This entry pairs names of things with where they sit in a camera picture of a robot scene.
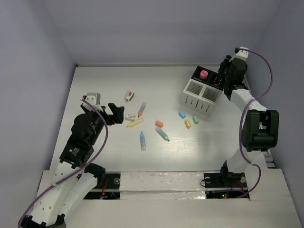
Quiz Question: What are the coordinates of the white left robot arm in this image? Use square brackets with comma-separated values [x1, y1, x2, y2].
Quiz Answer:
[18, 101, 124, 228]

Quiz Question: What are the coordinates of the white front platform board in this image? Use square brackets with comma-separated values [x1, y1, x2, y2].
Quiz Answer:
[66, 169, 301, 228]

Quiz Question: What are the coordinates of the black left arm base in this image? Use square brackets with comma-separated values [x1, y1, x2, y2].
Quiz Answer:
[84, 172, 121, 200]

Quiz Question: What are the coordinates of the pink white mini stapler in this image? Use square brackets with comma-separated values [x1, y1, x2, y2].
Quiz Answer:
[125, 91, 135, 102]

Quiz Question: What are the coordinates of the orange small eraser cap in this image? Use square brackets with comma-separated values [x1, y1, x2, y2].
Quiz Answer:
[155, 121, 164, 128]

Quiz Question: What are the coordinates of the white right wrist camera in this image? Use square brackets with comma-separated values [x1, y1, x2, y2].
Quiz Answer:
[233, 47, 249, 61]

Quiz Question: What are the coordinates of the yellow pencil-shaped highlighter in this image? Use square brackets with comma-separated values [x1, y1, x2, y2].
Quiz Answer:
[127, 118, 144, 128]

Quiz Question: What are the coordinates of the white black desk organizer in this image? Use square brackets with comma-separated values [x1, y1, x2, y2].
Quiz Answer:
[180, 66, 224, 117]

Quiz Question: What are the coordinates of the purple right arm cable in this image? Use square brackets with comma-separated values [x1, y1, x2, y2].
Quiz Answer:
[213, 49, 274, 199]

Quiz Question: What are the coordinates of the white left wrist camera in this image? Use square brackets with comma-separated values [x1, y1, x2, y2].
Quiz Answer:
[80, 93, 102, 113]

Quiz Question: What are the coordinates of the green small eraser cap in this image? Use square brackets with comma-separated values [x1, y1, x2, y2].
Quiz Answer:
[192, 116, 200, 124]

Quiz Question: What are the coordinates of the green pencil-shaped highlighter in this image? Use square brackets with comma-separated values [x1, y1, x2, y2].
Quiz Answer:
[155, 127, 170, 142]

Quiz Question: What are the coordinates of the pink tape roll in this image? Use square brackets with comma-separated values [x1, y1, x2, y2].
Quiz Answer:
[199, 70, 209, 80]

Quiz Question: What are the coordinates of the white pink eraser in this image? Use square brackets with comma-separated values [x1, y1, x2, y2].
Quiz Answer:
[125, 114, 136, 121]

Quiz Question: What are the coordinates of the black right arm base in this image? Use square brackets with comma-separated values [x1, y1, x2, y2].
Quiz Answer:
[200, 171, 249, 199]

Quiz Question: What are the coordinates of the blue small eraser cap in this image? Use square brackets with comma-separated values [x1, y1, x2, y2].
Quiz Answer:
[179, 110, 186, 119]

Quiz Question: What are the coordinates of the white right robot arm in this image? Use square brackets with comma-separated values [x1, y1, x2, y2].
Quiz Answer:
[217, 53, 279, 186]

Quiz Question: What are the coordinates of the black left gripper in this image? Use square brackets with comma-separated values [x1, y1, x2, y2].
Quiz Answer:
[83, 102, 124, 144]

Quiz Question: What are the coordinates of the grey pencil-shaped pen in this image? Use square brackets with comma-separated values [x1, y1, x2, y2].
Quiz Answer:
[137, 102, 147, 118]

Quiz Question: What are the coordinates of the blue pencil-shaped highlighter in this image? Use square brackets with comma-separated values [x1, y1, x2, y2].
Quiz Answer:
[140, 132, 146, 151]

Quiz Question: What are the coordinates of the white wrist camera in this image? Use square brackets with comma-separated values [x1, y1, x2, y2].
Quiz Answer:
[233, 47, 249, 61]
[80, 93, 102, 113]

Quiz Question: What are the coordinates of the yellow small eraser cap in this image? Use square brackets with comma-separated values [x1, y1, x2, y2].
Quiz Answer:
[184, 119, 191, 129]

